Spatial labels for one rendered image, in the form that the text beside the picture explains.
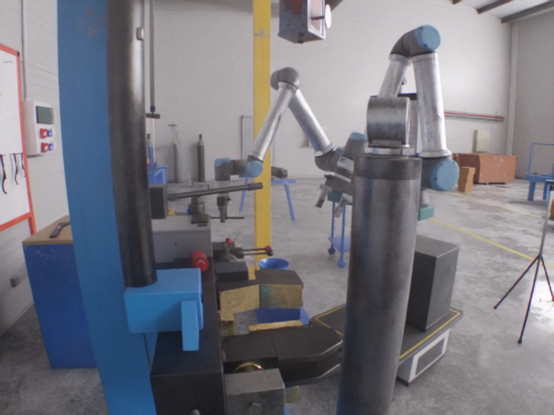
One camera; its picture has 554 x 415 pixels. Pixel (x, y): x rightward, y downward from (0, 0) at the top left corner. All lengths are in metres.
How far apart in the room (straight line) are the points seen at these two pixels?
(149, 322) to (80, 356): 1.83
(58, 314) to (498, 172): 13.15
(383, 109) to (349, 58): 12.01
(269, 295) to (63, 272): 1.49
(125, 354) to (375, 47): 13.16
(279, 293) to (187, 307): 0.52
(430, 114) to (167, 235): 1.20
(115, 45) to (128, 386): 0.96
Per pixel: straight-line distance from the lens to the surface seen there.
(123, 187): 0.79
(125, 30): 0.82
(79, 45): 0.96
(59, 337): 2.62
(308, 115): 2.08
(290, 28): 1.14
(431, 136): 1.60
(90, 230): 0.96
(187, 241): 1.30
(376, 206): 1.02
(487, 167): 13.15
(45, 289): 2.48
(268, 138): 1.81
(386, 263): 1.06
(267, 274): 1.34
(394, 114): 1.03
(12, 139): 3.57
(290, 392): 1.53
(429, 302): 2.27
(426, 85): 1.59
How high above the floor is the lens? 1.53
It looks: 12 degrees down
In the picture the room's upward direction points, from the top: straight up
